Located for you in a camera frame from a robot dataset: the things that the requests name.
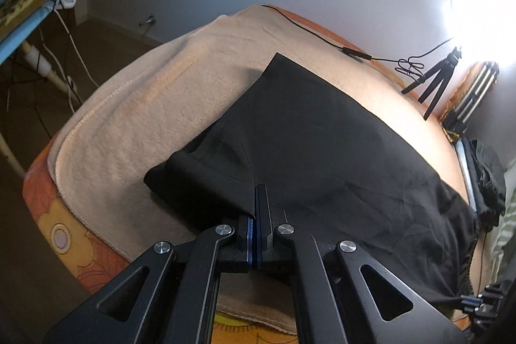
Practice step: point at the metal wall fitting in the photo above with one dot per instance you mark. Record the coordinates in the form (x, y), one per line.
(147, 21)

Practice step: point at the black pants with yellow stripes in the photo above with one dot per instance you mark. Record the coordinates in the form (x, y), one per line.
(322, 150)

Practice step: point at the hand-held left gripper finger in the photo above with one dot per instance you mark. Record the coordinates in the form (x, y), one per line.
(260, 251)
(250, 239)

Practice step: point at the orange patterned mattress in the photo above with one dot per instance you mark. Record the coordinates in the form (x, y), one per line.
(60, 223)

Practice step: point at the green white striped pillow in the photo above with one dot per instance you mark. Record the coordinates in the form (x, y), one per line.
(508, 223)

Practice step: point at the folded silver tripod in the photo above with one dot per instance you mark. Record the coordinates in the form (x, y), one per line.
(479, 90)

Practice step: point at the folded black pants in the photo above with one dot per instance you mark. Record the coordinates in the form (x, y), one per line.
(485, 174)

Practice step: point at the blue ironing board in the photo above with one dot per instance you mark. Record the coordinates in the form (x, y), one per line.
(24, 5)

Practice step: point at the black mini tripod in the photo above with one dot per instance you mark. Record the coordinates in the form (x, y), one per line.
(437, 82)

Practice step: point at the beige fleece blanket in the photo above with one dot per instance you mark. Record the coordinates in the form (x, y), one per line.
(161, 86)

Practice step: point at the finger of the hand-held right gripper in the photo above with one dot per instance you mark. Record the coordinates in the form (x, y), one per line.
(492, 292)
(469, 303)

